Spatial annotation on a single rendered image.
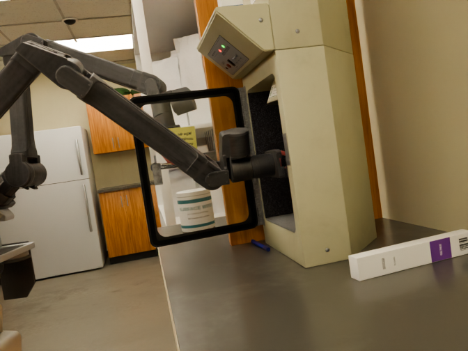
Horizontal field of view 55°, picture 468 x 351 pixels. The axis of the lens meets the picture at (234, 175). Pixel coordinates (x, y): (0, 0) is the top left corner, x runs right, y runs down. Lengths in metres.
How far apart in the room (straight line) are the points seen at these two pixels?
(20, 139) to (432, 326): 1.19
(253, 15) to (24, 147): 0.80
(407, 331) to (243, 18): 0.66
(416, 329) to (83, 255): 5.44
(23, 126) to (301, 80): 0.85
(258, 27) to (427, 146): 0.58
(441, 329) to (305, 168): 0.45
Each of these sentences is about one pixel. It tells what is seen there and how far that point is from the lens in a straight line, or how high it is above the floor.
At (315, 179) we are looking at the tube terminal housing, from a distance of 0.99.
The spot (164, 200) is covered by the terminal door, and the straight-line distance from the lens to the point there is 1.21.
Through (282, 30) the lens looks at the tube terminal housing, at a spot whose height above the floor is 1.45.
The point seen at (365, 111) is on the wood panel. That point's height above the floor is 1.28.
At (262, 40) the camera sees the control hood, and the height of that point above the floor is 1.43.
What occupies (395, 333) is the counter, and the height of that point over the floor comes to 0.94.
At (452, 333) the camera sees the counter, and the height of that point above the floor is 0.94.
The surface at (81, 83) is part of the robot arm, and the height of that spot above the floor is 1.39.
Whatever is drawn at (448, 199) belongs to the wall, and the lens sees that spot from 1.27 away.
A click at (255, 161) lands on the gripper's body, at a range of 1.07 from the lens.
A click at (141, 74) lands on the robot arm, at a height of 1.47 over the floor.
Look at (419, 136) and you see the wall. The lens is 1.32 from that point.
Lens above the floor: 1.21
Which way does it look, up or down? 3 degrees down
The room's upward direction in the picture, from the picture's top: 8 degrees counter-clockwise
